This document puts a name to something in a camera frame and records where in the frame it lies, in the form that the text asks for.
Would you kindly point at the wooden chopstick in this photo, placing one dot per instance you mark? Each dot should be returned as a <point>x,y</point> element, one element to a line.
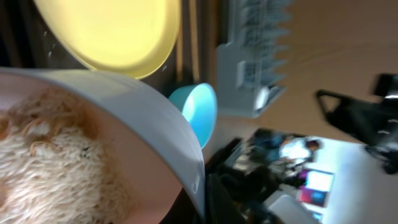
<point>179,40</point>
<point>194,40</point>

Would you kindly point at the leftover noodles and rice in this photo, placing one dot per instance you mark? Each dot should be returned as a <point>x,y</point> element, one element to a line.
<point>54,169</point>

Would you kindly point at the blue bowl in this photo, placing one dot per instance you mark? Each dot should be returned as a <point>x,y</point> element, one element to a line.
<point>198,105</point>

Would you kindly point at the dark brown serving tray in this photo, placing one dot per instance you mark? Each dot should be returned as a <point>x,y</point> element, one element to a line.
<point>27,42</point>

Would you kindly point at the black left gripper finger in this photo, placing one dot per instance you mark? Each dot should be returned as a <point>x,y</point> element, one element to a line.
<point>219,208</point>

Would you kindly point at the grey dishwasher rack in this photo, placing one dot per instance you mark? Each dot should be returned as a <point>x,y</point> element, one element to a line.
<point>246,83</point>

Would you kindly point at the white bowl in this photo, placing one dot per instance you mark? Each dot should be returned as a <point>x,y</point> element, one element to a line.
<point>154,145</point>

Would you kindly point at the yellow round plate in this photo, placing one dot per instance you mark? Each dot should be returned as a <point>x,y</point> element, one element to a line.
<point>130,37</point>

